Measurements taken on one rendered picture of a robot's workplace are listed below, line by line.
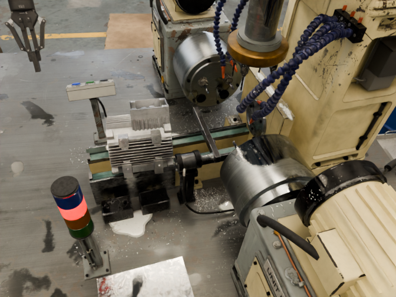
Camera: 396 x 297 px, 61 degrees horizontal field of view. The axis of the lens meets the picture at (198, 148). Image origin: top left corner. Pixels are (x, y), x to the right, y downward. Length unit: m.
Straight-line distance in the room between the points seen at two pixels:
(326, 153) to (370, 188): 0.66
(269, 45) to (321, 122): 0.31
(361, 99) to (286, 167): 0.37
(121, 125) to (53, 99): 0.70
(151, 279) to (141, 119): 0.47
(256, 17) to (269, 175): 0.42
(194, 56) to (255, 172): 0.57
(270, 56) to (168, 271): 0.66
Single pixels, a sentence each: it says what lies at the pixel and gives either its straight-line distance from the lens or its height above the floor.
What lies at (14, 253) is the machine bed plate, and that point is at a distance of 1.25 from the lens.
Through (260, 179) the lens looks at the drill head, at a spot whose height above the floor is 1.14.
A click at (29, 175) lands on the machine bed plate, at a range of 1.42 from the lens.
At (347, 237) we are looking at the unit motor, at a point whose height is 1.32.
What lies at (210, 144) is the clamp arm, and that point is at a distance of 1.11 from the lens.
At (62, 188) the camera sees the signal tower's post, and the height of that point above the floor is 1.22.
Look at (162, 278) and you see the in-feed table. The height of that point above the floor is 0.92.
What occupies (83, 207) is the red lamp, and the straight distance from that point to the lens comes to 0.84.
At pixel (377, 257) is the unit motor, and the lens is 0.63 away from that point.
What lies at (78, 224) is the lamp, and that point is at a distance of 0.88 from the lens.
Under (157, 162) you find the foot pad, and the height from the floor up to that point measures 1.01.
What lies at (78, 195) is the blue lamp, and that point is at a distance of 0.80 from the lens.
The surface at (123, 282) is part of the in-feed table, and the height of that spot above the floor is 0.92.
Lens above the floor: 1.83
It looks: 47 degrees down
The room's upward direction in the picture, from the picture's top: 4 degrees clockwise
